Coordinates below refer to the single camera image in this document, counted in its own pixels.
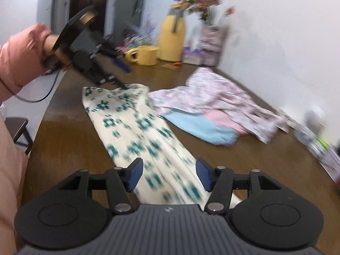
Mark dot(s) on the purple tissue box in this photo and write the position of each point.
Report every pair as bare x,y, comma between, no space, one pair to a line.
192,56

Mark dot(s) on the yellow mug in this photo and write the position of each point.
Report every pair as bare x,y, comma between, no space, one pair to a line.
144,55

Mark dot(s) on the person's left hand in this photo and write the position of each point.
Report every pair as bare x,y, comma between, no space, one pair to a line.
49,46

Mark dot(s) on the cluster of small desk clutter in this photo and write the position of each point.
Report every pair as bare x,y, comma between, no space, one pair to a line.
135,41

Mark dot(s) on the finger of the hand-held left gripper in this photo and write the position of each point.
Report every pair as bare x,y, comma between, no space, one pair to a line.
114,81
122,66

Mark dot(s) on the yellow thermos jug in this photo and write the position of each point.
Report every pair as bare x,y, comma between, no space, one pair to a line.
171,37

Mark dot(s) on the orange peel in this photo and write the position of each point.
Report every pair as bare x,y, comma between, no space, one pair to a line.
172,64

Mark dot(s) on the purple feather decoration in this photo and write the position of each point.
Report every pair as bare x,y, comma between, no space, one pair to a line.
148,28

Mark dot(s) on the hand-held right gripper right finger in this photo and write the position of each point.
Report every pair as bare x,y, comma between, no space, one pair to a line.
203,175

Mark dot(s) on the plain pink cloth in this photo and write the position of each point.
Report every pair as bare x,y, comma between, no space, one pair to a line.
221,119

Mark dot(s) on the light blue cloth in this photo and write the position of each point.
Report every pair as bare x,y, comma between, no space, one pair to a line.
196,127

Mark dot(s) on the cream teal floral garment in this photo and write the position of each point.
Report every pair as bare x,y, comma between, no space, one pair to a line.
138,127

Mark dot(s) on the pink knitted vase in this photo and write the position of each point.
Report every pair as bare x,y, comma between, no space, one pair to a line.
212,42

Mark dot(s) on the person's pink clothing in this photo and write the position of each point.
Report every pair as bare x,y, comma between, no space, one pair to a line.
9,178

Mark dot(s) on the dark wooden stool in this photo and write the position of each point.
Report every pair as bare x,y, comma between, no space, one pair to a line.
17,130

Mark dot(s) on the dark brown door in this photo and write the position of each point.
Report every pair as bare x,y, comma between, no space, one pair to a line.
89,5

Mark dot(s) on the grey cabinet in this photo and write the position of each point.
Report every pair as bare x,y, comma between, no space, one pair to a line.
130,8

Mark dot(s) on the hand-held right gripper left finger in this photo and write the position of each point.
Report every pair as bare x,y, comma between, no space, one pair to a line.
135,174

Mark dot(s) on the green and white boxes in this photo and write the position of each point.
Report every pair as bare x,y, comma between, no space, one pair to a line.
317,143

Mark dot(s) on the pink floral garment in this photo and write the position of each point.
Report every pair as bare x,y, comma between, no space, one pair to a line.
212,93

